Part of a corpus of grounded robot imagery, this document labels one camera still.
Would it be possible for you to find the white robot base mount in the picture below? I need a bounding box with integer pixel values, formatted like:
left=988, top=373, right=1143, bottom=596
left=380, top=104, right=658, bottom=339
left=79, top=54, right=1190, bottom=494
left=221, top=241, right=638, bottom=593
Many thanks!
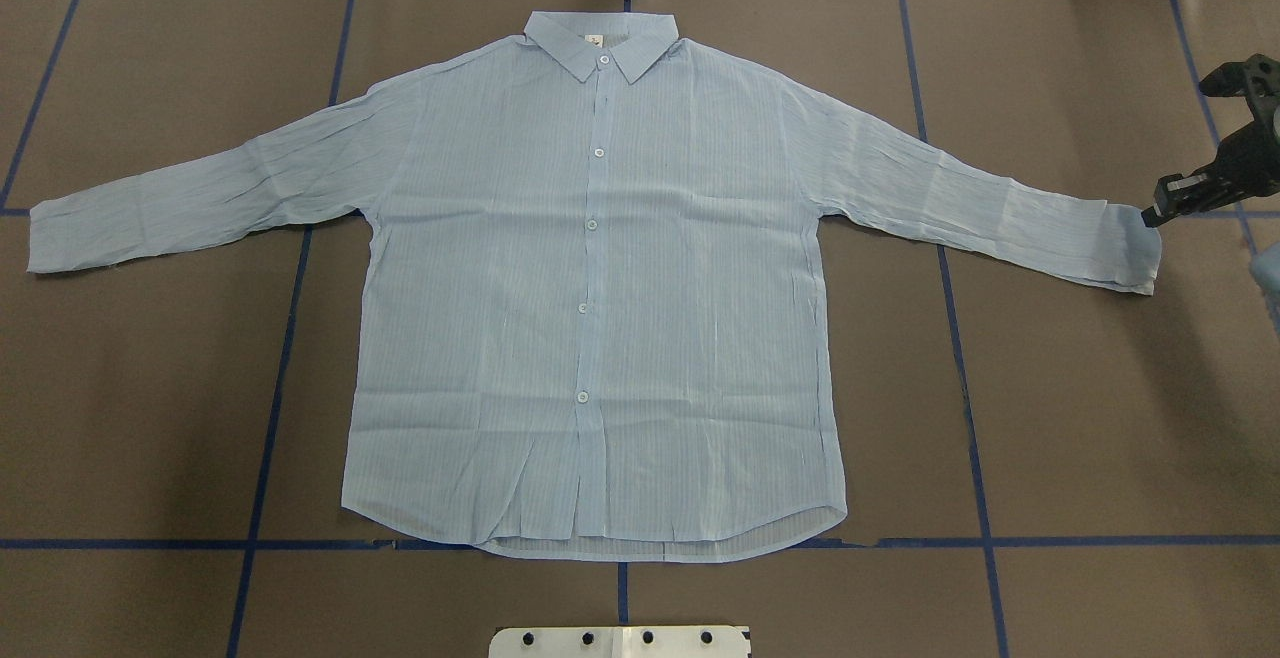
left=488, top=625, right=753, bottom=657

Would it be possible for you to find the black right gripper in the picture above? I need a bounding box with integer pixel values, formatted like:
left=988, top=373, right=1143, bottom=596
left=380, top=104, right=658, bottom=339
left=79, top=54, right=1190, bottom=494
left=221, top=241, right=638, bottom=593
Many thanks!
left=1140, top=116, right=1279, bottom=229

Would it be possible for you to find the light blue button-up shirt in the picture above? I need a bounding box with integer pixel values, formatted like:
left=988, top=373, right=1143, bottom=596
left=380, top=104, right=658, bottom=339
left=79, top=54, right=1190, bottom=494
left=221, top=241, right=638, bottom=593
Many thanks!
left=28, top=12, right=1162, bottom=563

